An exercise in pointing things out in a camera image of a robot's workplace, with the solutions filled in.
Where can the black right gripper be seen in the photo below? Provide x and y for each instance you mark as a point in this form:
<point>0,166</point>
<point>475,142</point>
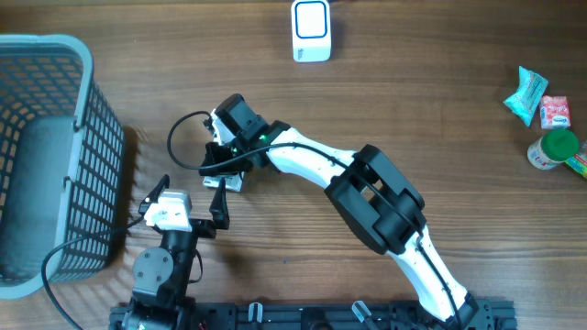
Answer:
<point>215,165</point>

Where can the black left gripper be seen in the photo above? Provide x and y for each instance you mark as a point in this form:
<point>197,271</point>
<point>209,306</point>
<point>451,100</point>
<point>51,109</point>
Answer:
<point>206,229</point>

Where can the teal wet wipes pack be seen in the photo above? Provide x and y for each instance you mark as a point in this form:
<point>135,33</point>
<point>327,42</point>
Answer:
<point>525,100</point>

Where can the green lid jar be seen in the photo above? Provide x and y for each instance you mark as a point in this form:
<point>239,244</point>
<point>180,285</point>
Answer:
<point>553,149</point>

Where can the green Haribo gummy bag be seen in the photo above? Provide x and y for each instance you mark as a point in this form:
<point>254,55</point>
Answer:
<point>578,162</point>

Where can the white blue carton box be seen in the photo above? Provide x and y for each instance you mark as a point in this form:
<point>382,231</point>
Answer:
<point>232,182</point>

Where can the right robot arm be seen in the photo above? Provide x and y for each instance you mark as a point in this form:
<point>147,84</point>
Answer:
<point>380,206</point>

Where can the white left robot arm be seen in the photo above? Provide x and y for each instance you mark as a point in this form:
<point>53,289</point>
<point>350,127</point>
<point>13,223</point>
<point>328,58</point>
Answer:
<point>163,273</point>

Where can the white barcode scanner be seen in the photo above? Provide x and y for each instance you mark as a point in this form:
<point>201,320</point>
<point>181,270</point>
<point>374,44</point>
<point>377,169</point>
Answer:
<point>311,30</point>

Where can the grey plastic mesh basket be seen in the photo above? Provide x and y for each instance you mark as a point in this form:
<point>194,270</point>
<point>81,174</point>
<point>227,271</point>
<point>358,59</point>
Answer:
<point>62,151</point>

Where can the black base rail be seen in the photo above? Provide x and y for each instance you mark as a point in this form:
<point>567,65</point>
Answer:
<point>392,315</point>

